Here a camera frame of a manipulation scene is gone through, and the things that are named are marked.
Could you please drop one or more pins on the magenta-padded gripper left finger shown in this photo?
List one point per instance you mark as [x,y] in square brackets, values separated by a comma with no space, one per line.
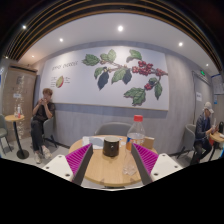
[78,160]

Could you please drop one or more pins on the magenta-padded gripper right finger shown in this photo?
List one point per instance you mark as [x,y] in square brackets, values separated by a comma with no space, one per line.
[146,159]

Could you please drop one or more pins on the clear red-capped water bottle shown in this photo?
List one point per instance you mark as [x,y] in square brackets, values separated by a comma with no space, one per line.
[135,135]

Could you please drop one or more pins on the brown cardboard box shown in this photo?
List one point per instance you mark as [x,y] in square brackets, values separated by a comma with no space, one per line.
[149,142]

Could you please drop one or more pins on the dark glazed mug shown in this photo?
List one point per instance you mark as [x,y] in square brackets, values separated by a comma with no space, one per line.
[111,146]

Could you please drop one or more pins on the person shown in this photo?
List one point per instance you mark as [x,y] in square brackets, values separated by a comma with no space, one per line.
[41,113]
[201,130]

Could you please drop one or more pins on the round wooden table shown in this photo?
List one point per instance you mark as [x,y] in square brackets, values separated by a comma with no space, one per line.
[217,136]

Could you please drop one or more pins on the small red-labelled bottle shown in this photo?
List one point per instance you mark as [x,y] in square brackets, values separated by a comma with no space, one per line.
[18,110]

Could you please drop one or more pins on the grey-green chair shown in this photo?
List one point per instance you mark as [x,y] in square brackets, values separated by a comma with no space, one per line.
[2,131]

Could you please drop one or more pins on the green exit sign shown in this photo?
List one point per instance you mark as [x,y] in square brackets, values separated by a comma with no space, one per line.
[202,72]

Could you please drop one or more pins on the round ceiling spotlights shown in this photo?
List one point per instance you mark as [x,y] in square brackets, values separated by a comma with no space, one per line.
[120,28]

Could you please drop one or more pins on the small round pedestal table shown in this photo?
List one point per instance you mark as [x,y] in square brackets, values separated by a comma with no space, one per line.
[14,117]

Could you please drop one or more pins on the white wall notice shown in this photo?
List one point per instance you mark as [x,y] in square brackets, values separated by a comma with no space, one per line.
[199,96]

